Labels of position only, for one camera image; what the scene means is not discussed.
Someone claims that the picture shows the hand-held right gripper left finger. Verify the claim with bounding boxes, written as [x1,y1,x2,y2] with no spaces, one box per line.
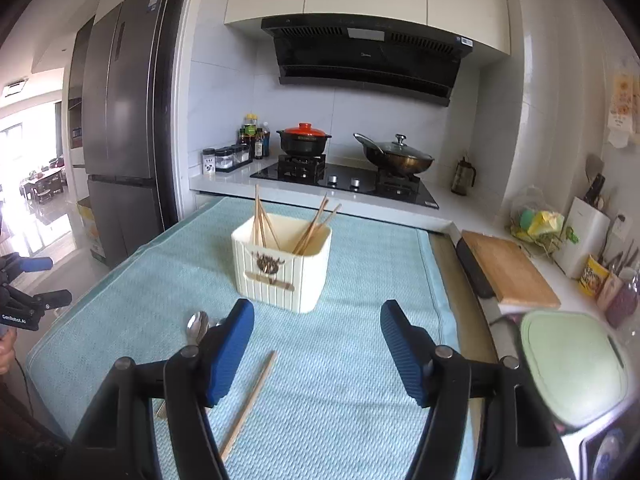
[70,299,256,480]

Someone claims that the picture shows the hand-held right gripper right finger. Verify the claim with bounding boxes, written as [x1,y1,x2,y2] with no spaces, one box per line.
[380,300,576,480]

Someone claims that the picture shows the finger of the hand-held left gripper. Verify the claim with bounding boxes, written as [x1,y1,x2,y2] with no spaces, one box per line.
[10,288,74,312]
[0,256,54,272]

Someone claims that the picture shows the metal spoon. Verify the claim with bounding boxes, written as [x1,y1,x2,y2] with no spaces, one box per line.
[186,311,212,346]

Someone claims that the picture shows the cream plastic utensil holder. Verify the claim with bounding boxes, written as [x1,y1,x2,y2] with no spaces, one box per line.
[230,212,334,315]

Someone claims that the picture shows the person's left hand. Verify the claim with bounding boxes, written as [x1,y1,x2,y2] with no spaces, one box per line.
[0,331,17,377]

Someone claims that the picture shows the yellow cardboard box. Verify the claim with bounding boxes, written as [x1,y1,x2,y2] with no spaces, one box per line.
[76,197,107,264]

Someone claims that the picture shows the dining table with chairs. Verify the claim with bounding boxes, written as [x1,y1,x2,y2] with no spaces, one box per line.
[19,157,69,204]

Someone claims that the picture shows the light blue towel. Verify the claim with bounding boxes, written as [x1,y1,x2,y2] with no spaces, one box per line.
[25,195,477,480]

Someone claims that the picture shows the black tray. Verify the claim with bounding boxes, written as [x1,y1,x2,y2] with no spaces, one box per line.
[455,237,502,302]

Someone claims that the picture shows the wooden cutting board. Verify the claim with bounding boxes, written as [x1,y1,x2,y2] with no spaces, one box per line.
[460,229,562,311]

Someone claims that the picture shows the white kitchen counter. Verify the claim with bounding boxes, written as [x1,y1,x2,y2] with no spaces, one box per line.
[189,160,616,321]

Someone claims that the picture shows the light green cutting board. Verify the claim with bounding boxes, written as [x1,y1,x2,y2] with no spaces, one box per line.
[519,309,634,429]

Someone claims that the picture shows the grey refrigerator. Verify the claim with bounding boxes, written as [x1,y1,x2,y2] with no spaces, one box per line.
[80,0,183,271]

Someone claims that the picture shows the black gas stove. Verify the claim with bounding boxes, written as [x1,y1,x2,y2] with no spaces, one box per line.
[249,154,441,211]

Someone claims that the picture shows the bag of yellow green sponges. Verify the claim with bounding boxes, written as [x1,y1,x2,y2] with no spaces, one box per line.
[509,186,567,257]

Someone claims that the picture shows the condiment bottles and jars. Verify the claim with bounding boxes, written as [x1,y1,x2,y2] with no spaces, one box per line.
[215,144,252,172]

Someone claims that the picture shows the wok with glass lid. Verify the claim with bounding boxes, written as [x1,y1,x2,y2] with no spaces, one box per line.
[353,132,436,177]

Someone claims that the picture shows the yellow printed cup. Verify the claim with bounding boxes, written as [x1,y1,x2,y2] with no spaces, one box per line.
[579,254,611,296]

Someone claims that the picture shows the white knife holder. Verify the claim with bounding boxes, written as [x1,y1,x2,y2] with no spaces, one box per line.
[552,196,611,281]

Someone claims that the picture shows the pink utensil cup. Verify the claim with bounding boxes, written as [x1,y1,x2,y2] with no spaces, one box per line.
[597,271,624,314]

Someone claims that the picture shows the black pot with red lid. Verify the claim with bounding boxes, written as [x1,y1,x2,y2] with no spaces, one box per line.
[276,122,333,157]

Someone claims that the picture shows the purple soap bottle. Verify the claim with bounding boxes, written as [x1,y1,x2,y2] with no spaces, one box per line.
[604,269,640,329]

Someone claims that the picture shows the black range hood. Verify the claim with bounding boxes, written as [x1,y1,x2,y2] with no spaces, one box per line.
[260,16,475,108]

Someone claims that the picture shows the hanging printed towel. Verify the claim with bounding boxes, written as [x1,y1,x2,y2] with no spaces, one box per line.
[606,69,640,149]

